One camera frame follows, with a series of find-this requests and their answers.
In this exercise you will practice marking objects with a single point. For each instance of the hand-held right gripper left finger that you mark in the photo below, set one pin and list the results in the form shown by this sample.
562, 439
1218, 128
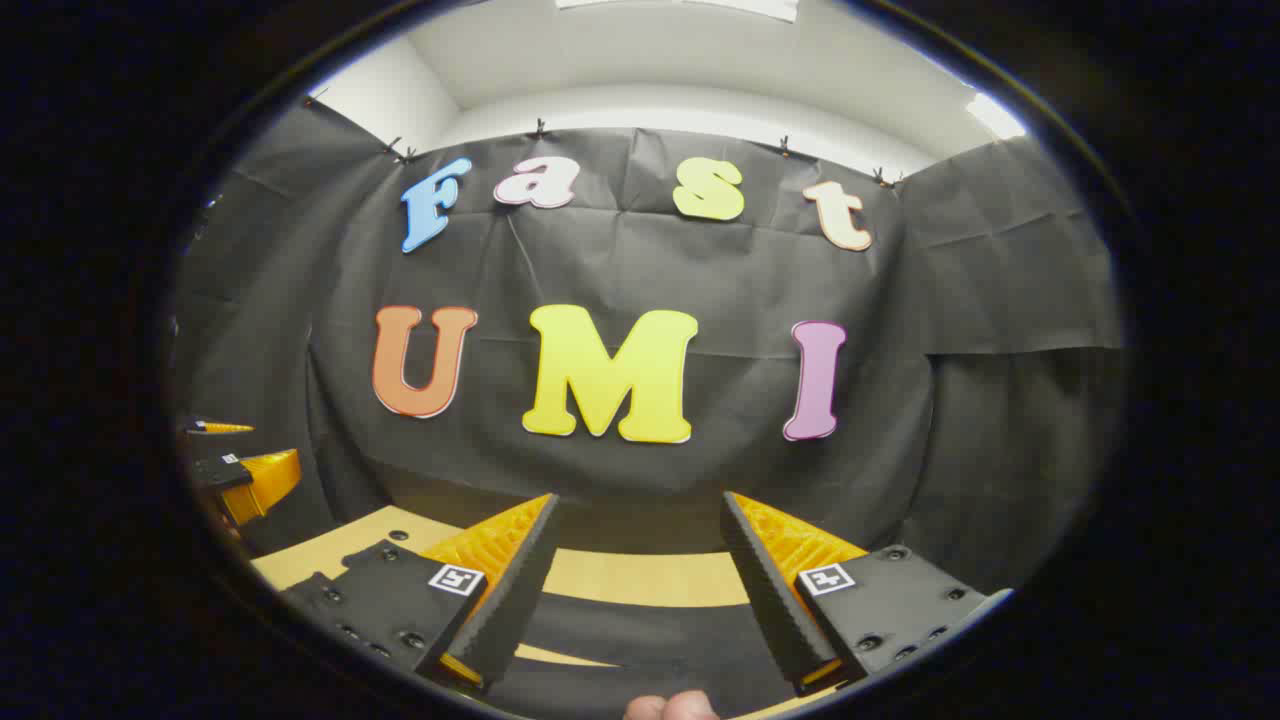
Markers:
510, 610

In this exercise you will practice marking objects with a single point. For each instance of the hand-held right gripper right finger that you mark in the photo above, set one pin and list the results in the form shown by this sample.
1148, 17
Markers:
775, 610

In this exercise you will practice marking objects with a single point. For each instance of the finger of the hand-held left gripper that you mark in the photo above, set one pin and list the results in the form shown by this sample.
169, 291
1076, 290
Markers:
222, 472
225, 428

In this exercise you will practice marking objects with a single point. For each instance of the dark blue jeans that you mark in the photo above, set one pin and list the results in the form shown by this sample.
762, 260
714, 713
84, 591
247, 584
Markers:
650, 630

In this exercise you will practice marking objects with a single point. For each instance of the black backdrop cloth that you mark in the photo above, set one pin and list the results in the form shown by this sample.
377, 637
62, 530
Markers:
700, 280

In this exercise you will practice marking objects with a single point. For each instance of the white ceiling light panel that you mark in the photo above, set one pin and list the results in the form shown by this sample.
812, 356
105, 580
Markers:
995, 115
700, 6

